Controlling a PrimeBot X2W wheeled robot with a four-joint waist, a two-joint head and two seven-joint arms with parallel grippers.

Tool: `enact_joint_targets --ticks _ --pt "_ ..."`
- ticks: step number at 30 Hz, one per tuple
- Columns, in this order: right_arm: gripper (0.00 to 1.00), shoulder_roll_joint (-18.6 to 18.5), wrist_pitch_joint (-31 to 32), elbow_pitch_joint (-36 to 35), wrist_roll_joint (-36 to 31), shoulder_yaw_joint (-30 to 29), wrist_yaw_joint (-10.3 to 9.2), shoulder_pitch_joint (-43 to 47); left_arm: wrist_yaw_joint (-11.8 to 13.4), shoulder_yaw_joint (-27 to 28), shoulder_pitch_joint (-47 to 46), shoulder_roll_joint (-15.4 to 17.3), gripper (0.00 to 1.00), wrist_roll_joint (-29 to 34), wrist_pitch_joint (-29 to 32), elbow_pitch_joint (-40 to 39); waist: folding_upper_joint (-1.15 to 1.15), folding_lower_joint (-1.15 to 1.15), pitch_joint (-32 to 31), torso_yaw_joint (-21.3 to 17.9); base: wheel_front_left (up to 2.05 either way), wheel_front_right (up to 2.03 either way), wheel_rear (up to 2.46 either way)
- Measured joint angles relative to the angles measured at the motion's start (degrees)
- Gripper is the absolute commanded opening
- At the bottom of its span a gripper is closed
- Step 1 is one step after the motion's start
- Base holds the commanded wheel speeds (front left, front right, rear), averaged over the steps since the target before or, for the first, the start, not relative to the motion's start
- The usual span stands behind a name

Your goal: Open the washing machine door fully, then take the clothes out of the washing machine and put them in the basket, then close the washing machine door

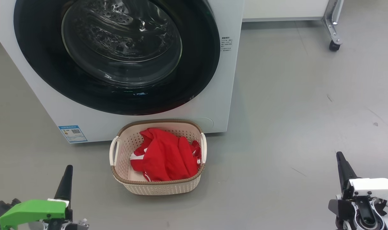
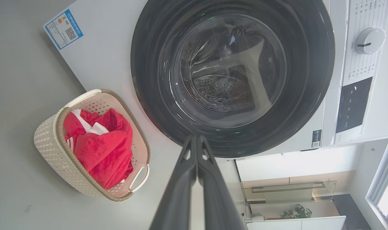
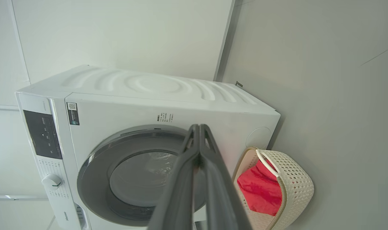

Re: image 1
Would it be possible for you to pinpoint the black round glass washer door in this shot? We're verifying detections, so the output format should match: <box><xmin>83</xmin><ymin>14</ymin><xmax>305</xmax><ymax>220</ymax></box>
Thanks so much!
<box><xmin>13</xmin><ymin>0</ymin><xmax>221</xmax><ymax>116</ymax></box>

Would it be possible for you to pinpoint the cream laundry basket brown rim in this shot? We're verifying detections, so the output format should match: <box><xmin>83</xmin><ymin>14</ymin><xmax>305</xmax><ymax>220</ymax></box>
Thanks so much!
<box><xmin>109</xmin><ymin>119</ymin><xmax>208</xmax><ymax>196</ymax></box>

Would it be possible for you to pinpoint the red and white garment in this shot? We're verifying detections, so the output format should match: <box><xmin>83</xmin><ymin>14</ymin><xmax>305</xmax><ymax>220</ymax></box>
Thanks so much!
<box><xmin>130</xmin><ymin>128</ymin><xmax>202</xmax><ymax>182</ymax></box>

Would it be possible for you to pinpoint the blue energy label sticker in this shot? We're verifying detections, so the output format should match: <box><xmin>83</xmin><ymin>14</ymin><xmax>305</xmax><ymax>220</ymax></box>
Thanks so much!
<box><xmin>58</xmin><ymin>125</ymin><xmax>88</xmax><ymax>143</ymax></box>

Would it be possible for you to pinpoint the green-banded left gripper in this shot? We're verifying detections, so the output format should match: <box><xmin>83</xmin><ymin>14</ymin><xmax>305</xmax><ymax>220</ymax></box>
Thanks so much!
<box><xmin>0</xmin><ymin>165</ymin><xmax>73</xmax><ymax>230</ymax></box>

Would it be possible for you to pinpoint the white front-load washing machine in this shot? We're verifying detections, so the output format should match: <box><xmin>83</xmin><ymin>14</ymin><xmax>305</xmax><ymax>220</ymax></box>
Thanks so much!
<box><xmin>0</xmin><ymin>0</ymin><xmax>245</xmax><ymax>143</ymax></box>

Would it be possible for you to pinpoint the white cart with metal leg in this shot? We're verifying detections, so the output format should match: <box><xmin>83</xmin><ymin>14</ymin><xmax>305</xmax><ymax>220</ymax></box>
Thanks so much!
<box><xmin>242</xmin><ymin>0</ymin><xmax>344</xmax><ymax>51</ymax></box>

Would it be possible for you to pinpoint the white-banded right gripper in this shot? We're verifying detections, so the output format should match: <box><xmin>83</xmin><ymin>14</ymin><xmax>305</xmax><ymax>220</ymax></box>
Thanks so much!
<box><xmin>328</xmin><ymin>151</ymin><xmax>388</xmax><ymax>221</ymax></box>

